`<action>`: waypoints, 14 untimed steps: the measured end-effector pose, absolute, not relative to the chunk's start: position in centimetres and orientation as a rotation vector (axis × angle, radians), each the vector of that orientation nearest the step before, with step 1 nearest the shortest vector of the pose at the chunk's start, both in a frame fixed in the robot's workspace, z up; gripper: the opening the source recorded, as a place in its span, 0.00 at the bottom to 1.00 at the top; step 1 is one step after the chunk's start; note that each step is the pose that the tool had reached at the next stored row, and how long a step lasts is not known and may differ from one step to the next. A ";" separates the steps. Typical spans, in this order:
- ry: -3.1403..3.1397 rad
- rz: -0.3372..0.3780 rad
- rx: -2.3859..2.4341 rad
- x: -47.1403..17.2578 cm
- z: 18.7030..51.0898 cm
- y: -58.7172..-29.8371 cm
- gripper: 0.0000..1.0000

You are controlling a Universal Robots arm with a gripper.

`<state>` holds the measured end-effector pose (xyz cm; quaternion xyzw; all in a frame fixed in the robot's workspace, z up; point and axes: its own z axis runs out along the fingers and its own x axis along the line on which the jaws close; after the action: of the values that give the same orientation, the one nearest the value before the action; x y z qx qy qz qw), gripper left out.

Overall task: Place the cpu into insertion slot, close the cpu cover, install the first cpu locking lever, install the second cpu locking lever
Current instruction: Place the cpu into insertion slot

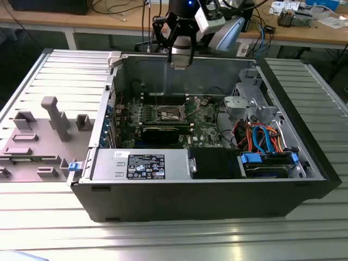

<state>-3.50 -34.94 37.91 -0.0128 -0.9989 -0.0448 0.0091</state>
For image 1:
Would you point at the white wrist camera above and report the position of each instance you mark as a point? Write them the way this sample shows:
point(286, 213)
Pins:
point(208, 21)

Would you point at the wooden desk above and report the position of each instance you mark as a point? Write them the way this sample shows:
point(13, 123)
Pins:
point(40, 19)
point(299, 34)

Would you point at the silver drive cage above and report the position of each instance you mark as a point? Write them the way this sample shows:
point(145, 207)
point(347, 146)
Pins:
point(244, 106)

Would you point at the white paper card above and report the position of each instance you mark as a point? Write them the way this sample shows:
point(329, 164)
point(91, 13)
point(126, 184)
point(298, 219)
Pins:
point(280, 6)

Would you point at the wide black box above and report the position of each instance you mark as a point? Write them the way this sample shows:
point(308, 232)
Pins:
point(49, 5)

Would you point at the CPU with silver top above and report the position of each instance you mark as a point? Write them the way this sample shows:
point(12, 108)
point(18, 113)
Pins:
point(179, 66)

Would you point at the black graphics card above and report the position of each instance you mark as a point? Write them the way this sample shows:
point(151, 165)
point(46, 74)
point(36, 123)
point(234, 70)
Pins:
point(160, 134)

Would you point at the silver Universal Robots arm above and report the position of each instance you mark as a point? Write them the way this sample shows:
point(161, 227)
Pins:
point(231, 32)

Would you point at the CPU socket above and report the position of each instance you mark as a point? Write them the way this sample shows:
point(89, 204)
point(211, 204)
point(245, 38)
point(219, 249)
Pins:
point(170, 112)

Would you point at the grey parts rack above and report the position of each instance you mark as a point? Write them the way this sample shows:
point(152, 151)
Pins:
point(46, 141)

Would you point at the grey case latch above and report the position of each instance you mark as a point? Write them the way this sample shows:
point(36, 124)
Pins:
point(114, 59)

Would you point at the tall black box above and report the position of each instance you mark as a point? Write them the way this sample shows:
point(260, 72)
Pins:
point(248, 19)

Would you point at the clear plastic bag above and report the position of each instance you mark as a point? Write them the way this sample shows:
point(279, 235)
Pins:
point(333, 21)

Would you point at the grey metal device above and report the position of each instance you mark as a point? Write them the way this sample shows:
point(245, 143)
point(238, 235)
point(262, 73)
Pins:
point(303, 17)

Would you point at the black PC case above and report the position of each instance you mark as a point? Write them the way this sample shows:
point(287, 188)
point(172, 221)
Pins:
point(190, 201)

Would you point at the metal heat sink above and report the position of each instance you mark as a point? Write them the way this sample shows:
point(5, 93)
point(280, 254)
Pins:
point(285, 17)

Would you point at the green RAM stick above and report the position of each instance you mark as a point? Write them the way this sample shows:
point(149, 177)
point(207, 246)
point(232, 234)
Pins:
point(24, 160)

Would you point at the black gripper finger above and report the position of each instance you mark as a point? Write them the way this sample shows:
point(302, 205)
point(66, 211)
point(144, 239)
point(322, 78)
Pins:
point(192, 51)
point(170, 53)

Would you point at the coin cell battery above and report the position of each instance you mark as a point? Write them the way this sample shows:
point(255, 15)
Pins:
point(204, 102)

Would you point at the blue case latch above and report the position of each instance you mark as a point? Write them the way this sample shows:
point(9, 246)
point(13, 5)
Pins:
point(74, 166)

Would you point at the hard disk in blue carrier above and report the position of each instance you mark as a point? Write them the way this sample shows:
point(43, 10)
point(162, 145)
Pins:
point(266, 168)

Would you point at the green motherboard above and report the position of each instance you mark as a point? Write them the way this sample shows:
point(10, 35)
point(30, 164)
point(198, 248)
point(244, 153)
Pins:
point(206, 127)

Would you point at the small black box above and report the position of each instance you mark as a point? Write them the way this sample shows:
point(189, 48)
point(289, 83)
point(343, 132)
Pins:
point(270, 29)

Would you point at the blue cardboard box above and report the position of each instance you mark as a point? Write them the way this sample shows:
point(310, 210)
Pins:
point(323, 4)

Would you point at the black RAM slot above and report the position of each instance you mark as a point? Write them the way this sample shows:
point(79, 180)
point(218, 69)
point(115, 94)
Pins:
point(168, 101)
point(168, 96)
point(168, 104)

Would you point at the silver power supply unit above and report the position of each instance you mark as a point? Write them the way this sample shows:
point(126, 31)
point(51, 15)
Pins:
point(108, 166)

